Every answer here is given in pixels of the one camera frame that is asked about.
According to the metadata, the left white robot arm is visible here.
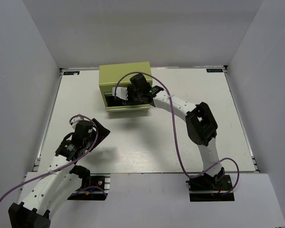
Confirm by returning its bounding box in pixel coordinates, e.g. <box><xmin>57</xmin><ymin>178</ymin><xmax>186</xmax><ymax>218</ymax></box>
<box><xmin>8</xmin><ymin>115</ymin><xmax>110</xmax><ymax>228</ymax></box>

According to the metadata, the blue corner label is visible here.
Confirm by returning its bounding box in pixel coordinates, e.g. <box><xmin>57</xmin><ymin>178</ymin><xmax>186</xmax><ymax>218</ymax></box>
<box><xmin>63</xmin><ymin>71</ymin><xmax>80</xmax><ymax>76</ymax></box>
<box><xmin>206</xmin><ymin>68</ymin><xmax>223</xmax><ymax>73</ymax></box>

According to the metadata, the left blue corner label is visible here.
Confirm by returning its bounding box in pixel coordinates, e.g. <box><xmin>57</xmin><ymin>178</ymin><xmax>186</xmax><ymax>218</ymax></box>
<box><xmin>63</xmin><ymin>71</ymin><xmax>80</xmax><ymax>76</ymax></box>

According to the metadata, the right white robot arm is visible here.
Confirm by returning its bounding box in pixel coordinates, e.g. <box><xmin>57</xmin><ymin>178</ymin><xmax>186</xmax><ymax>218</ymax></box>
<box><xmin>126</xmin><ymin>71</ymin><xmax>225</xmax><ymax>190</ymax></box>

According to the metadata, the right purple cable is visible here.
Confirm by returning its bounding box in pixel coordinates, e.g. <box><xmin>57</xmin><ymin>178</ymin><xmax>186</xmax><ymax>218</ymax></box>
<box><xmin>114</xmin><ymin>71</ymin><xmax>240</xmax><ymax>196</ymax></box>

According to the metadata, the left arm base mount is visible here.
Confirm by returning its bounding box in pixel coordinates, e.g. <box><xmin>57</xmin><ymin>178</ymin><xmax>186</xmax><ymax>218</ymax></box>
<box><xmin>68</xmin><ymin>174</ymin><xmax>110</xmax><ymax>201</ymax></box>

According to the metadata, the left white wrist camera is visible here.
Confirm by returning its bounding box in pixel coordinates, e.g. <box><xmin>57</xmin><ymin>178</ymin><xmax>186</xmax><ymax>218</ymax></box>
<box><xmin>69</xmin><ymin>114</ymin><xmax>85</xmax><ymax>128</ymax></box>

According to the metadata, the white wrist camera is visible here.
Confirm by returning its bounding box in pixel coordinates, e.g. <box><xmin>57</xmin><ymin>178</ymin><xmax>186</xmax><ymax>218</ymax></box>
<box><xmin>69</xmin><ymin>114</ymin><xmax>85</xmax><ymax>128</ymax></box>
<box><xmin>112</xmin><ymin>87</ymin><xmax>128</xmax><ymax>100</ymax></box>

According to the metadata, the right blue corner label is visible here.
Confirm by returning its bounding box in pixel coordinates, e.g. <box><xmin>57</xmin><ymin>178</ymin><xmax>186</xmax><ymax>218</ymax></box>
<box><xmin>206</xmin><ymin>68</ymin><xmax>223</xmax><ymax>73</ymax></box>

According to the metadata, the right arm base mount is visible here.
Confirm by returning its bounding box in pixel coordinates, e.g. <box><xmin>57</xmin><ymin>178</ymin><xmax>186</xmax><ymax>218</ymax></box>
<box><xmin>186</xmin><ymin>175</ymin><xmax>235</xmax><ymax>202</ymax></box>

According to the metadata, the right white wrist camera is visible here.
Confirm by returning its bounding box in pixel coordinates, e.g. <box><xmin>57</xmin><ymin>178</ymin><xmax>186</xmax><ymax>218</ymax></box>
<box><xmin>112</xmin><ymin>87</ymin><xmax>128</xmax><ymax>100</ymax></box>

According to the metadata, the green metal drawer box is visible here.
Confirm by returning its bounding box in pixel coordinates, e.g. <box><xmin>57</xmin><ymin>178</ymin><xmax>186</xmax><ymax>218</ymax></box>
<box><xmin>99</xmin><ymin>62</ymin><xmax>152</xmax><ymax>113</ymax></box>

